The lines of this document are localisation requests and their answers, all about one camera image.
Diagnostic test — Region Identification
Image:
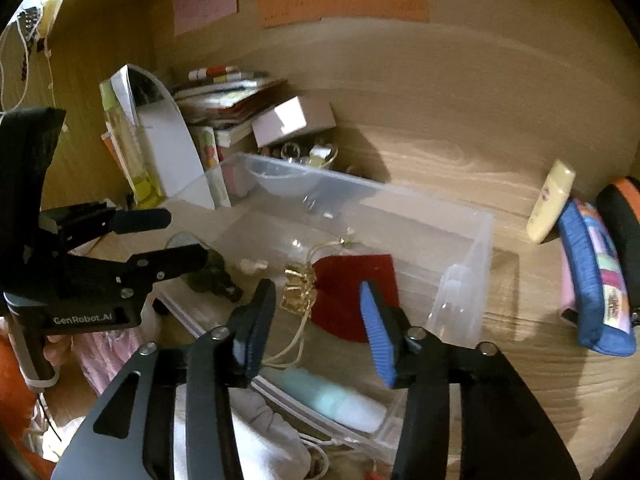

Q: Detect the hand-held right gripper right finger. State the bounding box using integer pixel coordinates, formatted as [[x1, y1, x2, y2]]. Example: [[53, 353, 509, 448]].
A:
[[360, 280, 581, 480]]

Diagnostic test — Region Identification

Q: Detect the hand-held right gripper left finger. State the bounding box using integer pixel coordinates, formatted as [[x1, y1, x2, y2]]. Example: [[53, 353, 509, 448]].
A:
[[50, 279, 277, 480]]

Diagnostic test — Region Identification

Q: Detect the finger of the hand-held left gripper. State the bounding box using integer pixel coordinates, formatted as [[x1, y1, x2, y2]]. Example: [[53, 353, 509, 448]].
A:
[[70, 243, 208, 288], [42, 202, 172, 249]]

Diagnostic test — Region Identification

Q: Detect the dark glass bottle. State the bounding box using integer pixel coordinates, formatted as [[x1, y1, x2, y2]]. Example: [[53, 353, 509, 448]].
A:
[[165, 232, 244, 304]]

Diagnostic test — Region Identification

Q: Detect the red fabric pouch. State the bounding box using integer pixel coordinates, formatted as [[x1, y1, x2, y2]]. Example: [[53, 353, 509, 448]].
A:
[[311, 254, 401, 344]]

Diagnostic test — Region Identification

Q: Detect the white cloth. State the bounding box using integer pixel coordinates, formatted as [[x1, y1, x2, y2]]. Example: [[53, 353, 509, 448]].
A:
[[172, 384, 312, 480]]

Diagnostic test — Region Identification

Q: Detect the clear plastic storage box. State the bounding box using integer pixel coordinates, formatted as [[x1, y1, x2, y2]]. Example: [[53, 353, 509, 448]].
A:
[[152, 152, 495, 466]]

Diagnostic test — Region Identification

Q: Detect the wooden desktop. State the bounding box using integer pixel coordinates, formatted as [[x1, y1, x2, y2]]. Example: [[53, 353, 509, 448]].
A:
[[40, 75, 640, 480]]

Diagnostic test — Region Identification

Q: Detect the person's left hand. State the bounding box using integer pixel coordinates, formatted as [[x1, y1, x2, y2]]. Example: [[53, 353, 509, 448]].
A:
[[42, 334, 77, 371]]

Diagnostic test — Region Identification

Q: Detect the yellow-green clear bottle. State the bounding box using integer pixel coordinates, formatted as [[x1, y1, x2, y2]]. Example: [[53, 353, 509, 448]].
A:
[[99, 80, 164, 210]]

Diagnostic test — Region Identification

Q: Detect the gold wrapped candy bundle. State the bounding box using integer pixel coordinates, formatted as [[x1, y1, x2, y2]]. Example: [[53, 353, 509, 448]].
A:
[[281, 264, 319, 314]]

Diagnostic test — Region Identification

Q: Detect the orange packet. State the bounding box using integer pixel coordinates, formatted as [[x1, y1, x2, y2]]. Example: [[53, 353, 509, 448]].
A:
[[101, 131, 127, 177]]

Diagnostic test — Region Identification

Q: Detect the white curved card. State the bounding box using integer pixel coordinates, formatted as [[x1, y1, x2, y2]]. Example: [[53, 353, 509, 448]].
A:
[[117, 65, 216, 210]]

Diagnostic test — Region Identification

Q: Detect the teal and white tube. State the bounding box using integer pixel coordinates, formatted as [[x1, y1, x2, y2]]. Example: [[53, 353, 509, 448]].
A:
[[276, 367, 389, 434]]

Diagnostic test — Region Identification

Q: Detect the dotted print box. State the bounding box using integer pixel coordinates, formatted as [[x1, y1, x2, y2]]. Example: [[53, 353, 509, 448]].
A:
[[192, 125, 232, 209]]

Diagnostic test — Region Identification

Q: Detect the white paper receipt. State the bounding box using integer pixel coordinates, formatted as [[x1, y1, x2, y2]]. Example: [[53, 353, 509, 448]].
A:
[[110, 64, 142, 126]]

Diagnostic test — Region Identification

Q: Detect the stack of books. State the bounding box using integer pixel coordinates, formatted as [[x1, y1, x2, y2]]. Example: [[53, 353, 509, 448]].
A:
[[172, 76, 289, 149]]

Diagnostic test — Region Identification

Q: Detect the yellow foam block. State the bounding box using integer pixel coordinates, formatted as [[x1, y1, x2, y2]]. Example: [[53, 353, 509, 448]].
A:
[[42, 0, 67, 32]]

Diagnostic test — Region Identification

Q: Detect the red and white marker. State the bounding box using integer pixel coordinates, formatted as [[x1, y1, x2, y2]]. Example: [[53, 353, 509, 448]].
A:
[[188, 65, 239, 81]]

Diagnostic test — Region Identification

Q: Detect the small white cardboard box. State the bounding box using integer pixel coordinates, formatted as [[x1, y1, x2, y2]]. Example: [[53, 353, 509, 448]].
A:
[[251, 95, 336, 149]]

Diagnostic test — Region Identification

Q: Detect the pink flat case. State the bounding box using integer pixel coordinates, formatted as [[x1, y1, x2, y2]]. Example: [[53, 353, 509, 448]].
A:
[[559, 249, 581, 322]]

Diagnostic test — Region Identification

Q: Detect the orange cloth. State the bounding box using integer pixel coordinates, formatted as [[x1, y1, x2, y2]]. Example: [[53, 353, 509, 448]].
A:
[[0, 332, 57, 480]]

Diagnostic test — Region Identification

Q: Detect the blue patchwork pencil case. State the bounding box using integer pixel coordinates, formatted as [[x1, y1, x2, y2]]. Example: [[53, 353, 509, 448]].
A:
[[557, 198, 637, 357]]

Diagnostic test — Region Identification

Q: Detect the cream lotion tube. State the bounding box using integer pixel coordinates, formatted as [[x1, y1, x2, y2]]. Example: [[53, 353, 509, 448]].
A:
[[525, 158, 577, 245]]

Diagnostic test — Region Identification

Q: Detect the pink paper note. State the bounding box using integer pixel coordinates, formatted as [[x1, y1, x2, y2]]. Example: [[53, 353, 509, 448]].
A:
[[173, 0, 238, 37]]

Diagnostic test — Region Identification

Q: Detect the black and orange zip case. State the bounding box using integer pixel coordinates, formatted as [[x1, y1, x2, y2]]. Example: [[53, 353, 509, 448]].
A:
[[595, 176, 640, 312]]

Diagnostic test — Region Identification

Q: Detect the white hanging cord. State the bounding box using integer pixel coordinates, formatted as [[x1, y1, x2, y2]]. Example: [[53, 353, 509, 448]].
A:
[[0, 0, 56, 116]]

